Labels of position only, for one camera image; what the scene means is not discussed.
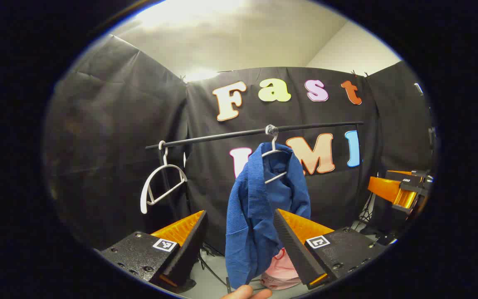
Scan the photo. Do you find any black tripod stand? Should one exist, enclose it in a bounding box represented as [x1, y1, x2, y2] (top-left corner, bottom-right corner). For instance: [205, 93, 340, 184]
[354, 193, 376, 233]
[198, 243, 229, 288]

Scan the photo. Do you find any black clothes rail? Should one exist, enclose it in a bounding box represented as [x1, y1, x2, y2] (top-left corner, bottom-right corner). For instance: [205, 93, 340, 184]
[145, 121, 365, 216]

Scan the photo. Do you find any black backdrop cloth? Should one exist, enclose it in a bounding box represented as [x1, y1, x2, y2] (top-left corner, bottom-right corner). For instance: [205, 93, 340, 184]
[44, 35, 437, 254]

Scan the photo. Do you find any pink laundry hamper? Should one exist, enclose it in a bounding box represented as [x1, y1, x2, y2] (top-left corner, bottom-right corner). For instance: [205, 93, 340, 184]
[261, 248, 302, 290]

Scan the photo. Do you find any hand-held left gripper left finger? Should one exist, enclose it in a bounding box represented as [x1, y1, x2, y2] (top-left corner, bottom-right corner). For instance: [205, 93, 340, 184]
[97, 210, 208, 294]

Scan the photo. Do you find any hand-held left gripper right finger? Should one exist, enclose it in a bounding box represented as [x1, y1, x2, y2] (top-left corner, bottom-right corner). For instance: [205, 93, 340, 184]
[272, 208, 388, 290]

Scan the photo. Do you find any blue ribbed knit jacket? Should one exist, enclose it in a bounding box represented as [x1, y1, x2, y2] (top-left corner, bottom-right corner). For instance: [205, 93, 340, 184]
[225, 142, 312, 289]

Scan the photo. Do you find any white plastic clothes hanger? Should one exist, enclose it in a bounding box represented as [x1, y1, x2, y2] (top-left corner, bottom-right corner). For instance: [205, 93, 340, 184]
[140, 140, 188, 215]
[261, 125, 289, 184]

